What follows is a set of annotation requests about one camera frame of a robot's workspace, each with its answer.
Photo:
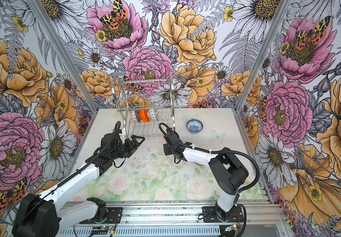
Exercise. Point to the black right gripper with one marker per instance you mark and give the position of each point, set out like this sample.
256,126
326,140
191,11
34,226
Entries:
165,147

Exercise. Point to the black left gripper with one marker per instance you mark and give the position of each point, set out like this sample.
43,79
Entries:
136,142

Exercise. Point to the blue floral white bowl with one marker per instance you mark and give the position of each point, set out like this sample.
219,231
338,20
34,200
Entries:
194,126

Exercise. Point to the plain orange bowl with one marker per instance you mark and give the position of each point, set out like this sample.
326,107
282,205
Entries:
143,116

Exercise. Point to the dark blue lattice bowl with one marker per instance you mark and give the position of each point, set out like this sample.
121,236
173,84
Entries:
135,115

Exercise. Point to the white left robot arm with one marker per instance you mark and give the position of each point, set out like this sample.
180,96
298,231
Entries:
40,215

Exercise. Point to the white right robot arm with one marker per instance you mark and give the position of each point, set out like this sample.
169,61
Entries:
229,172

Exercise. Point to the chrome wire dish rack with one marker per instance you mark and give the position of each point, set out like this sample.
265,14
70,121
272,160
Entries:
144,94

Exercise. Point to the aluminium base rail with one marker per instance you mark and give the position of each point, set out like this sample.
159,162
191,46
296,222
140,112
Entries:
252,218

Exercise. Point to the aluminium left corner post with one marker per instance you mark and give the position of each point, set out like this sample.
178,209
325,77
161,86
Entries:
42,18

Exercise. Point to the aluminium corner post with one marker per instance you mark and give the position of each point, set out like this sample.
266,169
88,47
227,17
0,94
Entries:
42,18
274,27

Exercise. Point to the aluminium right corner post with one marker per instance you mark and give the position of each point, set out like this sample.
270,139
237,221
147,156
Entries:
274,27

